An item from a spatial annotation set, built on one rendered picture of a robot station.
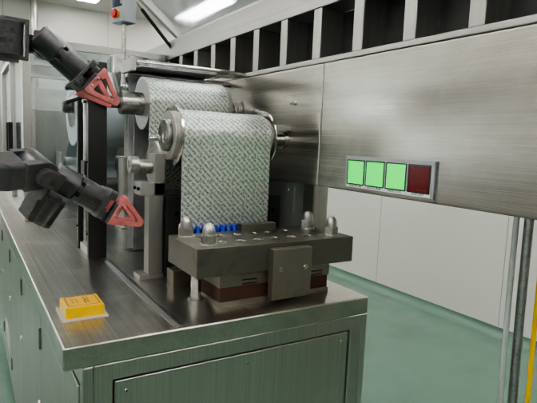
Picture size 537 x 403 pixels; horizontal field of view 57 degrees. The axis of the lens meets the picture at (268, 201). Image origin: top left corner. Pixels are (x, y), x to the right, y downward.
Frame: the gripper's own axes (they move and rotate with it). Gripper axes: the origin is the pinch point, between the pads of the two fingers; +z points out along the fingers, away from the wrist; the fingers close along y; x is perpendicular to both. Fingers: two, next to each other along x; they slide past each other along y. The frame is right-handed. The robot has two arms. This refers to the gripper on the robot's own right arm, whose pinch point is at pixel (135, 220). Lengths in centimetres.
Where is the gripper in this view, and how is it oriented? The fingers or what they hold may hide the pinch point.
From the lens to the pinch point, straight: 113.2
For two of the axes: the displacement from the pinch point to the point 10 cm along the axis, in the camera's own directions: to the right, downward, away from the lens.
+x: 4.7, -8.6, 1.7
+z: 7.1, 4.9, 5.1
